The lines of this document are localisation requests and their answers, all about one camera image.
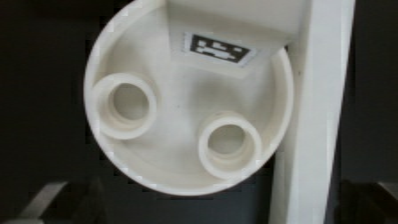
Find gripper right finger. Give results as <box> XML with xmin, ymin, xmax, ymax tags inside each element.
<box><xmin>335</xmin><ymin>180</ymin><xmax>398</xmax><ymax>224</ymax></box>

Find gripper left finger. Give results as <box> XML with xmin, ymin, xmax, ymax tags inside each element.
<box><xmin>72</xmin><ymin>179</ymin><xmax>109</xmax><ymax>224</ymax></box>

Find white round stool seat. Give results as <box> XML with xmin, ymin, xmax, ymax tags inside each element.
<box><xmin>84</xmin><ymin>0</ymin><xmax>294</xmax><ymax>196</ymax></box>

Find white stool leg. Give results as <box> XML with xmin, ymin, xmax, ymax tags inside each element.
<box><xmin>166</xmin><ymin>0</ymin><xmax>312</xmax><ymax>78</ymax></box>

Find white front fence bar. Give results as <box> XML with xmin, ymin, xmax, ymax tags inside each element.
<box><xmin>269</xmin><ymin>0</ymin><xmax>356</xmax><ymax>224</ymax></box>

